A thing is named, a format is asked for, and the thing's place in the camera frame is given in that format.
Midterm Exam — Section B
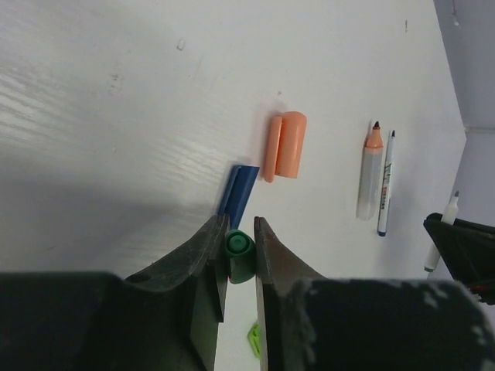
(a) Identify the orange highlighter body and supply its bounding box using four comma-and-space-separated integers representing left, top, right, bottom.
357, 121, 384, 221

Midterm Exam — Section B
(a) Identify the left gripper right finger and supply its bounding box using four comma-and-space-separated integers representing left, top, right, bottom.
254, 217, 490, 370

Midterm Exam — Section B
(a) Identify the dark blue pen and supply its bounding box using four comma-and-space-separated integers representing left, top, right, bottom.
377, 130, 396, 237

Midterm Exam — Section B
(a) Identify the dark green pen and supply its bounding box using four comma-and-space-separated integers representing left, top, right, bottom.
424, 190, 459, 273

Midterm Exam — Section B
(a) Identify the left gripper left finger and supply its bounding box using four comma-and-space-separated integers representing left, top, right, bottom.
1, 216, 229, 370

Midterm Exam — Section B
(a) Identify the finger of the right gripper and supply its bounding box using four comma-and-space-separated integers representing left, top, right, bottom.
423, 213, 494, 301

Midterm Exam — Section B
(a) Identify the dark green pen cap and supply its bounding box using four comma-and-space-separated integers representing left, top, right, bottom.
224, 230, 256, 284

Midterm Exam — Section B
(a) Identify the orange highlighter cap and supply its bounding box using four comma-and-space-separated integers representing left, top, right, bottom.
263, 111, 307, 182

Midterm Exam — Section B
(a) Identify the dark blue pen cap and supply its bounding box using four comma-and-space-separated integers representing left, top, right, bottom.
217, 165, 260, 230

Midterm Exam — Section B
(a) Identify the light green cap pen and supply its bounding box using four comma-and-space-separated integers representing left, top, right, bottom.
247, 322, 261, 359

